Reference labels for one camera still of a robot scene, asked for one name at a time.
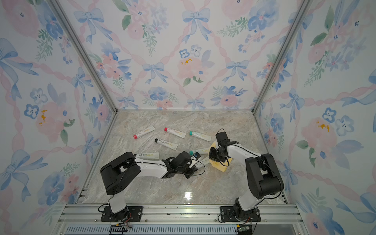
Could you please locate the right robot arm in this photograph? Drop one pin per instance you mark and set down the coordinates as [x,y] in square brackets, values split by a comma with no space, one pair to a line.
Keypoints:
[263,177]

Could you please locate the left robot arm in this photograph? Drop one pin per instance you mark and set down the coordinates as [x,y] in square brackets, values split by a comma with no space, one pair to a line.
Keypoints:
[120,172]

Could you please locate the left aluminium frame post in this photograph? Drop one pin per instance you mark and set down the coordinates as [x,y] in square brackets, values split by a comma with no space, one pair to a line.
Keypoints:
[67,26]

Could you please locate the right aluminium frame post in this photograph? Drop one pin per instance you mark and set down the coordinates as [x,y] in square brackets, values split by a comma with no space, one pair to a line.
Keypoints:
[301,13]

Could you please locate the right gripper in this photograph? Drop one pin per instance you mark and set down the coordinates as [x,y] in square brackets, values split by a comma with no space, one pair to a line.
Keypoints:
[212,156]

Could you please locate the pink cap toothpaste tube left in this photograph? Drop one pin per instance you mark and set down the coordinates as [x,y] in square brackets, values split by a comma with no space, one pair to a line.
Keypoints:
[144,132]

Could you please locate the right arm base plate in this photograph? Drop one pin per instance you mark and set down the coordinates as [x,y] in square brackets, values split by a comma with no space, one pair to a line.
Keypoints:
[235,214]

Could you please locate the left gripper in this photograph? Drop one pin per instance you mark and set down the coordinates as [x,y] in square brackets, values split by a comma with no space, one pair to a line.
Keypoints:
[192,171]

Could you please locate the dark cap toothpaste tube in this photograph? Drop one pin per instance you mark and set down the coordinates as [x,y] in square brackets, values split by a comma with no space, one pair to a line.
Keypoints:
[202,162]

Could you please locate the yellow cleaning cloth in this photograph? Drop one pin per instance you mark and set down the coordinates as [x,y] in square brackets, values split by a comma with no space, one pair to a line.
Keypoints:
[218,165]

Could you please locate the black cap toothpaste tube centre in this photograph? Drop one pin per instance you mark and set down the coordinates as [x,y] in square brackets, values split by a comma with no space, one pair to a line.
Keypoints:
[167,144]

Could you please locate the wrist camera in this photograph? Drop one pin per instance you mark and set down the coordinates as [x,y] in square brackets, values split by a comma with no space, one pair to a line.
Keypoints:
[222,138]
[196,156]

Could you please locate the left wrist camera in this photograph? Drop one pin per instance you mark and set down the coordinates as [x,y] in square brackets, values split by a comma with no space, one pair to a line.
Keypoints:
[196,156]

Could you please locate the pink cap toothpaste tube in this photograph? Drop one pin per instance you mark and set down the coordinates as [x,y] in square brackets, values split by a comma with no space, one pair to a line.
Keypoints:
[175,132]
[144,132]

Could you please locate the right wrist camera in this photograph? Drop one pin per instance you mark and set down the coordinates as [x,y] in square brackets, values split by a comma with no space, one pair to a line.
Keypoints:
[222,138]

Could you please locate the toothpaste tube near left arm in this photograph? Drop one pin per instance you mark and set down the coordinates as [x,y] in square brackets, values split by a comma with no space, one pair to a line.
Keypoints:
[148,156]

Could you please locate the pink cap toothpaste tube centre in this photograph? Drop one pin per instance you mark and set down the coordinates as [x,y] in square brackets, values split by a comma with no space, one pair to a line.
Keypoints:
[175,132]

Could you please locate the aluminium front rail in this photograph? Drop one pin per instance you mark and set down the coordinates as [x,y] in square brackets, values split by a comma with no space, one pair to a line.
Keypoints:
[181,219]

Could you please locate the teal cap toothpaste tube back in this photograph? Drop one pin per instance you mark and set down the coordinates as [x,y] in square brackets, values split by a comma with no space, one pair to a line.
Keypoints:
[200,136]

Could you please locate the aluminium frame post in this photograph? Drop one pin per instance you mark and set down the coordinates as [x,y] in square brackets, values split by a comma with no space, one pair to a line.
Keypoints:
[301,13]
[67,26]

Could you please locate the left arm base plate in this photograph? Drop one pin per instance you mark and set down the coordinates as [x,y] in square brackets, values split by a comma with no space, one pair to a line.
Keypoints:
[129,214]

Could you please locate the teal cap toothpaste tube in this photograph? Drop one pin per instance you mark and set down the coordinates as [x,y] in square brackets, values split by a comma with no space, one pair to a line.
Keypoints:
[202,151]
[200,136]

